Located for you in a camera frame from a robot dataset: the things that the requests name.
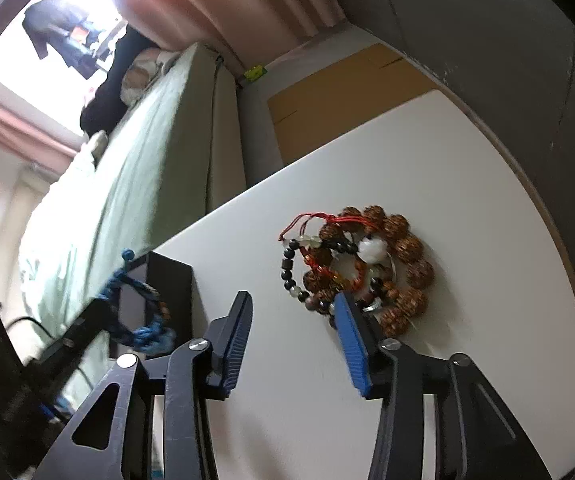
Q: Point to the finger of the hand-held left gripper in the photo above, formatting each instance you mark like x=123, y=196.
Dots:
x=74, y=337

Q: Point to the small green toy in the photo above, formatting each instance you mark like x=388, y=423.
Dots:
x=255, y=73

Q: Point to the brown cardboard sheet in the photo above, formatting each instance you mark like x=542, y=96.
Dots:
x=337, y=95

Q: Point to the beige cushion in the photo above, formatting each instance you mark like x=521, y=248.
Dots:
x=142, y=75

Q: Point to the bed with green sheet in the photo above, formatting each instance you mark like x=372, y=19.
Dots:
x=132, y=170

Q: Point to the black jewelry box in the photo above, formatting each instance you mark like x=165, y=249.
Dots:
x=177, y=285

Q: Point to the hanging dark clothes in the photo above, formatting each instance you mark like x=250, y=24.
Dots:
x=62, y=30

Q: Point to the pink curtain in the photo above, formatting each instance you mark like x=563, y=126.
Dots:
x=22, y=125
x=247, y=5

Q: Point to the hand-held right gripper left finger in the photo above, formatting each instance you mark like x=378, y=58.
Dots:
x=235, y=350

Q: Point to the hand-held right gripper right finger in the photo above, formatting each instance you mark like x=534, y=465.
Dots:
x=352, y=355

